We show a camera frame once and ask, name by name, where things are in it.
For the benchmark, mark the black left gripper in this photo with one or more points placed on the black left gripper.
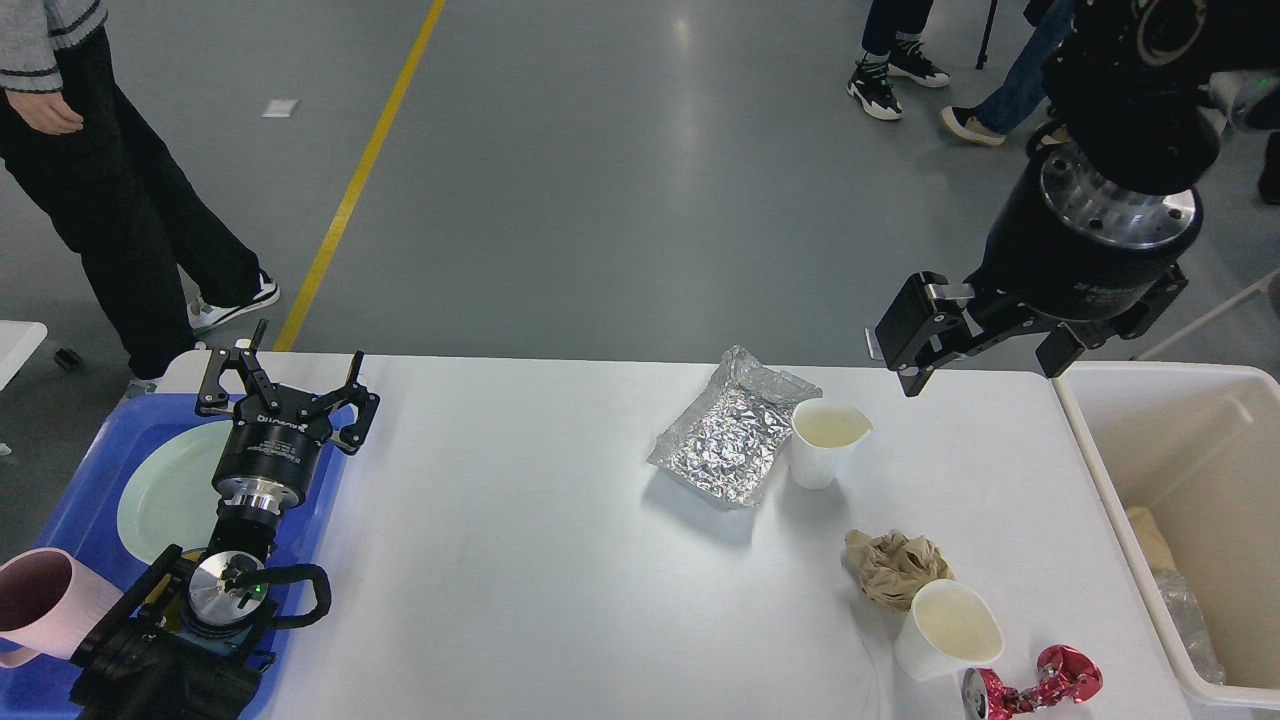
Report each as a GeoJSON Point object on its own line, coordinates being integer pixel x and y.
{"type": "Point", "coordinates": [268, 455]}

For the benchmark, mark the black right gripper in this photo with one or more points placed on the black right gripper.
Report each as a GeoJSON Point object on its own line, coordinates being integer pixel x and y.
{"type": "Point", "coordinates": [1070, 244]}

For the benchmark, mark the mint green plate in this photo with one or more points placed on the mint green plate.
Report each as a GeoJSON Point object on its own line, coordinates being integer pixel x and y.
{"type": "Point", "coordinates": [170, 499]}

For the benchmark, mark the white paper cup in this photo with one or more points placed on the white paper cup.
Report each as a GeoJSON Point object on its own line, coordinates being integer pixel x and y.
{"type": "Point", "coordinates": [825, 433]}
{"type": "Point", "coordinates": [949, 628]}

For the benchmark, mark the brown paper bag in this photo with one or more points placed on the brown paper bag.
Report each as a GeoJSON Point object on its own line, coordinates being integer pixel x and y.
{"type": "Point", "coordinates": [1153, 545]}

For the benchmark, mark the foil sheet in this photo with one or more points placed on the foil sheet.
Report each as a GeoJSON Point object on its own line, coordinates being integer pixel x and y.
{"type": "Point", "coordinates": [725, 442]}
{"type": "Point", "coordinates": [1187, 617]}

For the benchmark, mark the pink mug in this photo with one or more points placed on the pink mug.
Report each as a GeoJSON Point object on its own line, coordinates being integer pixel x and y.
{"type": "Point", "coordinates": [50, 601]}

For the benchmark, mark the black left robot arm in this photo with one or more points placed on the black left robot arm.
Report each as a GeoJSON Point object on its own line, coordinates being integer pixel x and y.
{"type": "Point", "coordinates": [185, 641]}

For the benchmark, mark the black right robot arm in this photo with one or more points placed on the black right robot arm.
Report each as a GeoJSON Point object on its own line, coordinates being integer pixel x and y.
{"type": "Point", "coordinates": [1135, 82]}

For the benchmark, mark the beige plastic bin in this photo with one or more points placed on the beige plastic bin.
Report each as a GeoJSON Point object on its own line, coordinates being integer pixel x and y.
{"type": "Point", "coordinates": [1197, 445]}

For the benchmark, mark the person in black trousers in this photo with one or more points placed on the person in black trousers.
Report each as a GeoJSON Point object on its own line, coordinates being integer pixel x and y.
{"type": "Point", "coordinates": [159, 261]}

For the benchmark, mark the person in blue jeans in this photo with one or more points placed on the person in blue jeans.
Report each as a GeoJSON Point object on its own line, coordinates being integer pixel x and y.
{"type": "Point", "coordinates": [991, 121]}

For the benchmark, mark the crumpled brown napkin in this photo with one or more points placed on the crumpled brown napkin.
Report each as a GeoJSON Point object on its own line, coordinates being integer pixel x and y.
{"type": "Point", "coordinates": [891, 569]}

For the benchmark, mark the small white side table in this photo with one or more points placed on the small white side table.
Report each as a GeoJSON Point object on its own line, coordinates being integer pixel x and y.
{"type": "Point", "coordinates": [21, 340]}

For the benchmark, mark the red candy wrapper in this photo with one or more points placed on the red candy wrapper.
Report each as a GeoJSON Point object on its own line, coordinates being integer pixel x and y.
{"type": "Point", "coordinates": [1063, 674]}

